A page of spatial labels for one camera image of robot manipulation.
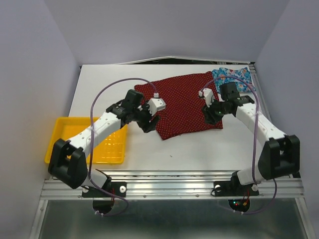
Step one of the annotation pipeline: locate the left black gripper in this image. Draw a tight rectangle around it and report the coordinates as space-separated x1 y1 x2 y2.
132 100 160 133

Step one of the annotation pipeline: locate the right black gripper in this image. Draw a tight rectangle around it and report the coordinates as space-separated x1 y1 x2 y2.
201 97 231 124

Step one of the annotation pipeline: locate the red polka dot skirt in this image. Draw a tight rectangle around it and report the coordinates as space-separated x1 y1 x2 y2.
134 71 224 141

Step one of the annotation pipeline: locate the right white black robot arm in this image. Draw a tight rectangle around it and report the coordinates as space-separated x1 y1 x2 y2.
198 82 300 195

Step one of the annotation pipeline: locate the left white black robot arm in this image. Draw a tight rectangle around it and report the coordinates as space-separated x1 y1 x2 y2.
48 90 166 196

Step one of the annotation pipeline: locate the yellow plastic tray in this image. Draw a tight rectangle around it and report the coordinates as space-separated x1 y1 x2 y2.
44 117 128 165

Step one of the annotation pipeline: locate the blue floral folded skirt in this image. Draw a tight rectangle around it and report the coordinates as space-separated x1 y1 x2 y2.
212 67 256 93

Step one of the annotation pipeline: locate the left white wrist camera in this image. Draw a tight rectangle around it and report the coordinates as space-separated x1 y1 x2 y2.
147 93 166 116

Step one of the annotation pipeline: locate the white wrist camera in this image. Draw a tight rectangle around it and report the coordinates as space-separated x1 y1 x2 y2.
198 88 215 107
147 93 166 116

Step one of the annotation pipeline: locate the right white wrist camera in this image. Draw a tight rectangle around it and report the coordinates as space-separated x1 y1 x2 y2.
198 88 215 107

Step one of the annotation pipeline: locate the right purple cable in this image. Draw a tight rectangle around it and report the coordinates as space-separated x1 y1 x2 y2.
199 76 278 215

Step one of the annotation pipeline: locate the purple cable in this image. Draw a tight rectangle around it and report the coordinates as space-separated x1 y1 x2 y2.
87 78 160 217
199 76 278 215

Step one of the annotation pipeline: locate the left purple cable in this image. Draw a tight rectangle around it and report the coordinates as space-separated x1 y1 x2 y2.
87 78 160 217

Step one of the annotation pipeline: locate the aluminium frame rail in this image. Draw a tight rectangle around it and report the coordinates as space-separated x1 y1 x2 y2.
39 170 306 200

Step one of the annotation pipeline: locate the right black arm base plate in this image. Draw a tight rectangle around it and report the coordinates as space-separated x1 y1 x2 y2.
211 181 259 197

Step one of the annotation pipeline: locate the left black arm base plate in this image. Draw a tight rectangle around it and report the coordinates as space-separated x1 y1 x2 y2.
81 181 127 198

